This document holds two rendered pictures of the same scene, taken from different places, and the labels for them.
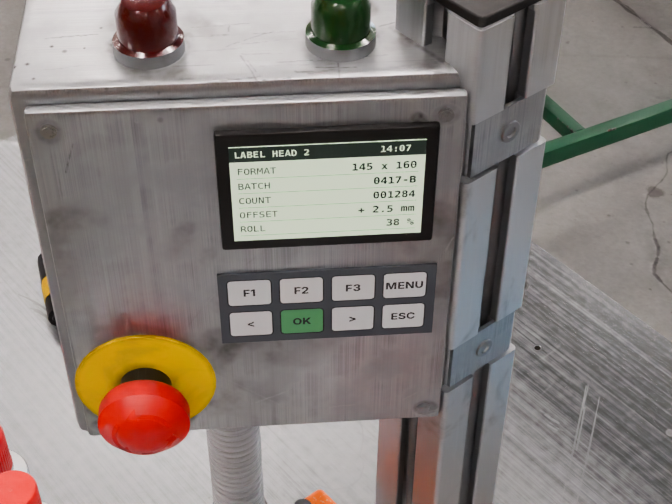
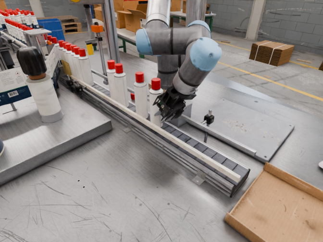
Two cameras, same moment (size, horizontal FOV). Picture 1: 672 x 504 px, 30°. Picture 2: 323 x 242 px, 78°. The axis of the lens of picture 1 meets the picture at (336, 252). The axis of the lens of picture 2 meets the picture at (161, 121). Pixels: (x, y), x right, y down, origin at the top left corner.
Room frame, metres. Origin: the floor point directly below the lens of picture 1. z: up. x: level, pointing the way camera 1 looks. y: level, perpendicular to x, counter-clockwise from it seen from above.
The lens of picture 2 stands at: (-0.74, -0.21, 1.37)
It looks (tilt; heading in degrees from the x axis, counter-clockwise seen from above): 35 degrees down; 354
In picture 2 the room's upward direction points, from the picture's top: straight up
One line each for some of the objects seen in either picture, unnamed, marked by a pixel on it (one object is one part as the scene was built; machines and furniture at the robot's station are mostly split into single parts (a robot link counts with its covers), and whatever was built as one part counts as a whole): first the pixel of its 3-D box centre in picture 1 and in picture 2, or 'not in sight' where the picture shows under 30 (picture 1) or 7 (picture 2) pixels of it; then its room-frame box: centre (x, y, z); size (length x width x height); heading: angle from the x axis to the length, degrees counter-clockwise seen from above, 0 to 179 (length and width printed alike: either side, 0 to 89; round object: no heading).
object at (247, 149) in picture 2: not in sight; (138, 94); (0.07, -0.18, 0.95); 1.07 x 0.01 x 0.01; 40
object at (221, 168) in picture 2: not in sight; (126, 109); (0.03, -0.12, 0.90); 1.07 x 0.01 x 0.02; 40
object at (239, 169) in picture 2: not in sight; (100, 94); (0.27, 0.03, 0.86); 1.65 x 0.08 x 0.04; 40
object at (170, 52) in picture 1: (146, 22); not in sight; (0.39, 0.07, 1.49); 0.03 x 0.03 x 0.02
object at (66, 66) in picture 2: not in sight; (66, 68); (0.49, 0.25, 0.94); 0.10 x 0.01 x 0.09; 40
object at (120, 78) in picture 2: not in sight; (121, 86); (0.10, -0.11, 0.98); 0.05 x 0.05 x 0.20
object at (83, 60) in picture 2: not in sight; (85, 68); (0.36, 0.10, 0.98); 0.05 x 0.05 x 0.20
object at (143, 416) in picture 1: (144, 410); not in sight; (0.34, 0.08, 1.32); 0.04 x 0.03 x 0.04; 95
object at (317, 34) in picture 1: (340, 15); not in sight; (0.39, 0.00, 1.49); 0.03 x 0.03 x 0.02
